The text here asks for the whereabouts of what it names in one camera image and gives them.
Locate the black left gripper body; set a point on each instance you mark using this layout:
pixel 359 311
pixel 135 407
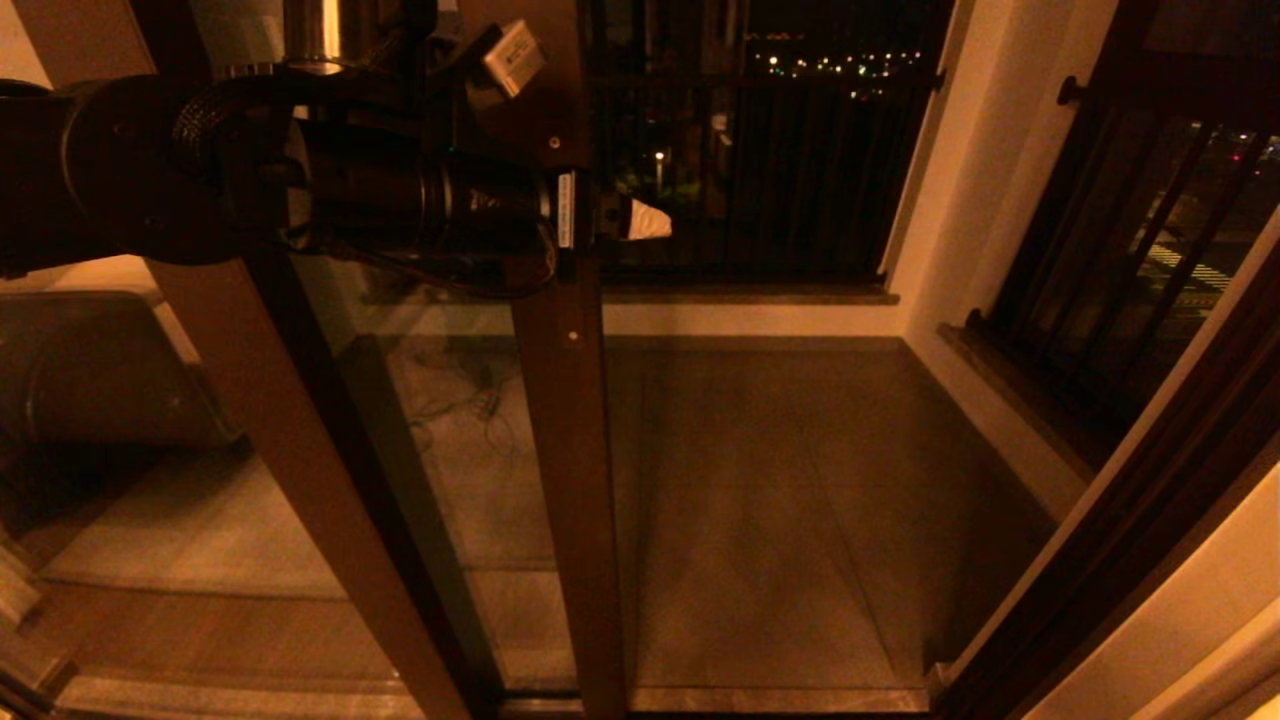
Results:
pixel 500 205

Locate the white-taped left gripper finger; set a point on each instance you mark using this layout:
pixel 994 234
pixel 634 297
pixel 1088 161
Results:
pixel 650 220

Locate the brown framed sliding glass door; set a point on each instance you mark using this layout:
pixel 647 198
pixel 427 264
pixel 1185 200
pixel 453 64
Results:
pixel 570 450

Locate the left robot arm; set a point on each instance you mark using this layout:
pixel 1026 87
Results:
pixel 120 170

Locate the brown framed fixed glass panel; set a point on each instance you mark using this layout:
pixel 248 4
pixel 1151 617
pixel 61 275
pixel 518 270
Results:
pixel 300 480

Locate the black balcony railing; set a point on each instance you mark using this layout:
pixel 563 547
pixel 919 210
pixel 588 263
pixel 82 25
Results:
pixel 1130 200

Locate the metal floor door track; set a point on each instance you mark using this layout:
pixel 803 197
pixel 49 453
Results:
pixel 780 698

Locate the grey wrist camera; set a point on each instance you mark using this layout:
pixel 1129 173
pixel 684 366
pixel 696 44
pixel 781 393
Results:
pixel 512 58

